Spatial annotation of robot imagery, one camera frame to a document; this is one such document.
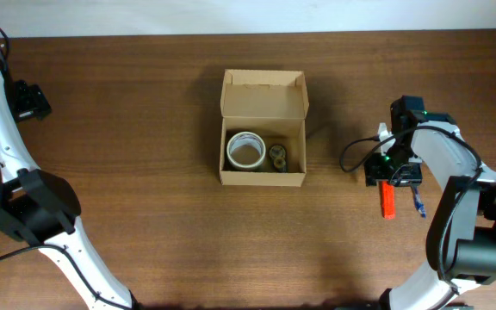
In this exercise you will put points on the white masking tape roll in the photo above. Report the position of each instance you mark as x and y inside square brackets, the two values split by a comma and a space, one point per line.
[246, 151]

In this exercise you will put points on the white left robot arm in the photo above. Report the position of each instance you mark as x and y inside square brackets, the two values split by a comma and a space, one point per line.
[40, 211]

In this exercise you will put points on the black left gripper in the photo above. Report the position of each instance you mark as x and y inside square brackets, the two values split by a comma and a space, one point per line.
[34, 102]

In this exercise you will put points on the orange utility knife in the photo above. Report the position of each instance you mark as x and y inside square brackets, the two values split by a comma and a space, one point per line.
[387, 201]

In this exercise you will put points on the blue ballpoint pen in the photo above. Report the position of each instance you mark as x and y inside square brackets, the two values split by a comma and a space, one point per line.
[419, 205]

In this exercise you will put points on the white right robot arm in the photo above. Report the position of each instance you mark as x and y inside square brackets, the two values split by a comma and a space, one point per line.
[460, 245]

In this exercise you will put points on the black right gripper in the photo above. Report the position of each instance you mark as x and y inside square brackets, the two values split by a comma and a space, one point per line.
[375, 171]

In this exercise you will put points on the cardboard box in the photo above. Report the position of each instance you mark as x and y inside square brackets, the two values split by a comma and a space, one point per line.
[274, 105]

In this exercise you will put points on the yellow black correction tape dispenser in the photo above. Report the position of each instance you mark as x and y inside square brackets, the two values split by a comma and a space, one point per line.
[278, 157]

